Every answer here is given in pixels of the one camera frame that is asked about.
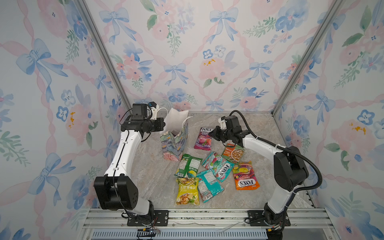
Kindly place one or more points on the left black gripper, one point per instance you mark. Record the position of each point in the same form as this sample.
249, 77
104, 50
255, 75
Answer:
160, 124

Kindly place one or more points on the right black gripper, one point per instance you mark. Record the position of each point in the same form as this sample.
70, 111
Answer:
219, 133

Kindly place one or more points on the purple Fox's berries candy bag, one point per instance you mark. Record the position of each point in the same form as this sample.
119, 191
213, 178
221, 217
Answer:
204, 140

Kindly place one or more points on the floral paper gift bag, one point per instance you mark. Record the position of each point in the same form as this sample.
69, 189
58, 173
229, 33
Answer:
175, 134

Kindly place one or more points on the teal mint candy bag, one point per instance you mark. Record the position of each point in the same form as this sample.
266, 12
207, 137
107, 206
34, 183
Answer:
208, 186

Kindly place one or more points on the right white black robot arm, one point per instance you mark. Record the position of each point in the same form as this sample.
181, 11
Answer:
290, 171

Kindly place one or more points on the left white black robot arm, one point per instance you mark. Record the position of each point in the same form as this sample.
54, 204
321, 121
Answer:
115, 189

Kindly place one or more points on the teal pink Fox's candy bag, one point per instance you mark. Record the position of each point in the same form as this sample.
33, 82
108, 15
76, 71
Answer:
219, 165

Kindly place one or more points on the green snack bag back side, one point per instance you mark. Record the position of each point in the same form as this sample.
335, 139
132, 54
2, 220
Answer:
188, 167

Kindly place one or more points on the orange Fox's fruits candy bag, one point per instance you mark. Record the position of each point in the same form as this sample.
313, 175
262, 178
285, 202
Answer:
245, 178

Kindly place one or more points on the yellow chips snack bag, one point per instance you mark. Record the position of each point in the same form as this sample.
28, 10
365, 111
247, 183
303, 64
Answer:
187, 191

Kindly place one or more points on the green orange noodle snack packet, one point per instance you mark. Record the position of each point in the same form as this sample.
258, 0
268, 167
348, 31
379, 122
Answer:
233, 153

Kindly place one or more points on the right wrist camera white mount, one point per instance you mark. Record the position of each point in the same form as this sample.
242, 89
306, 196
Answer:
222, 123

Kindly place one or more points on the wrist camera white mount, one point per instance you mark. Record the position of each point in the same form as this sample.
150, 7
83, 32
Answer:
153, 110
222, 123

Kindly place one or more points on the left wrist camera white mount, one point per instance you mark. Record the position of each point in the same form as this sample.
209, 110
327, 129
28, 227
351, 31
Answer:
153, 110

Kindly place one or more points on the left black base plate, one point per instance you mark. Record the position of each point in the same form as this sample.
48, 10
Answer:
156, 218

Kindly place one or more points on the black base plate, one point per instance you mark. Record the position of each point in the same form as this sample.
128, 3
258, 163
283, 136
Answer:
156, 218
262, 218

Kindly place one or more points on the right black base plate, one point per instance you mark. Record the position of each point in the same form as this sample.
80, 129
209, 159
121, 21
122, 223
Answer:
262, 218

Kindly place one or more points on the left corner aluminium post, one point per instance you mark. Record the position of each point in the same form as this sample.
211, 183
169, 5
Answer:
100, 46

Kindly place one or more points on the corner aluminium post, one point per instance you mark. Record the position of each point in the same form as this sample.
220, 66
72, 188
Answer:
321, 31
100, 46

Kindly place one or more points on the aluminium front frame rail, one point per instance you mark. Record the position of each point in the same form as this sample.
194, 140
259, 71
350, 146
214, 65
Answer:
209, 224

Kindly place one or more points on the right corner aluminium post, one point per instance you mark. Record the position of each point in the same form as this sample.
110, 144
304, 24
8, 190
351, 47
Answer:
321, 31

